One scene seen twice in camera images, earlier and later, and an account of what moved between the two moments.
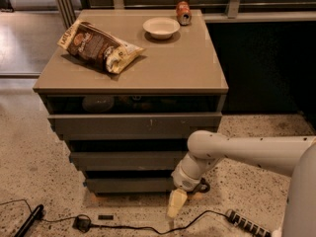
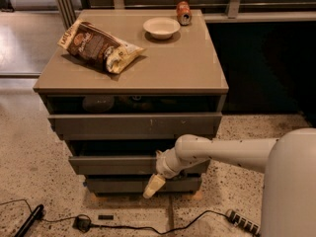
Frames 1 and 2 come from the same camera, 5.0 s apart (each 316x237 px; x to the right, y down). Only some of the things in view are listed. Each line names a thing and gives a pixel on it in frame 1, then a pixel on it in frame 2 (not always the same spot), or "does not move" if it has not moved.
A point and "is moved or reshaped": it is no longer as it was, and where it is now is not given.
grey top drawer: (133, 125) does not move
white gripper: (185, 181) -> (163, 167)
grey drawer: (162, 160) is moved or reshaped
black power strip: (247, 224) does not move
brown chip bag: (96, 47) does not move
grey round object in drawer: (98, 104) does not move
